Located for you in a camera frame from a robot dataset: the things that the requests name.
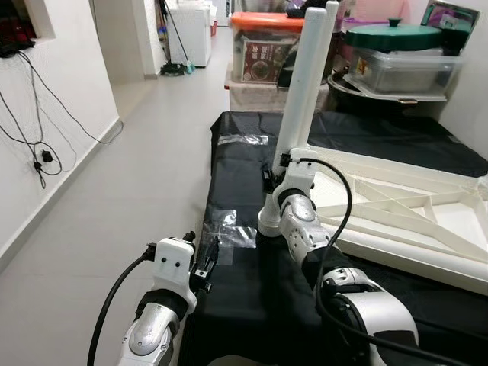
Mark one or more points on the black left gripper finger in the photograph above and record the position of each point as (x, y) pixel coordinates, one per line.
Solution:
(188, 237)
(210, 258)

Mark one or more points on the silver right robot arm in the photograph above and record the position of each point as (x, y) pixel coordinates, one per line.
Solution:
(374, 313)

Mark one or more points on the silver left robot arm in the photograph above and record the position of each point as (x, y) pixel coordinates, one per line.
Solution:
(152, 332)

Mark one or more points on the crumpled clear tape patch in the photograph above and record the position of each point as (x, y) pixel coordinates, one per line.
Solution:
(229, 227)

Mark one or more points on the long clear tape strip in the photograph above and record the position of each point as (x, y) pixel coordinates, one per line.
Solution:
(242, 140)

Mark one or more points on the beige cloth covered bench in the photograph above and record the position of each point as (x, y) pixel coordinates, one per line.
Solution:
(255, 97)

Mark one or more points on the black wok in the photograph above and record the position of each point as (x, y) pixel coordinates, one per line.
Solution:
(351, 103)

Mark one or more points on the red printed cardboard box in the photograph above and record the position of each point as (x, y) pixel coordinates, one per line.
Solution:
(263, 59)

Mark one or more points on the black tablecloth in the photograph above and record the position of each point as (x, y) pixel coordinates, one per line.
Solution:
(381, 137)

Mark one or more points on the mop with dark head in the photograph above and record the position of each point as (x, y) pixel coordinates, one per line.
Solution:
(177, 67)

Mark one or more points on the orange box lid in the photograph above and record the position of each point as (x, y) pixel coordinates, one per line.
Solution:
(263, 21)

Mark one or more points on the black power adapter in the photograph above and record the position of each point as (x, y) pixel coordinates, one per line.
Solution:
(47, 157)

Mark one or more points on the white box appliance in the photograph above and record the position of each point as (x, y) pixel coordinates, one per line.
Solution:
(194, 34)

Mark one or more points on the clear plastic storage box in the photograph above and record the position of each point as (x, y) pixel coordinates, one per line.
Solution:
(404, 72)

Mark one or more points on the green pot lid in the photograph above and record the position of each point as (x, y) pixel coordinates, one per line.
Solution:
(393, 36)

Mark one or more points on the dark printed carton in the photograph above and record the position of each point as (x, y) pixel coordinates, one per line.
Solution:
(451, 17)

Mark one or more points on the speckled grey right wrist camera mount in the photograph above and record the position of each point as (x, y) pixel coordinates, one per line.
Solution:
(296, 179)

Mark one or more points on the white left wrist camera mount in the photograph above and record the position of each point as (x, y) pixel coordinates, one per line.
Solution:
(174, 263)

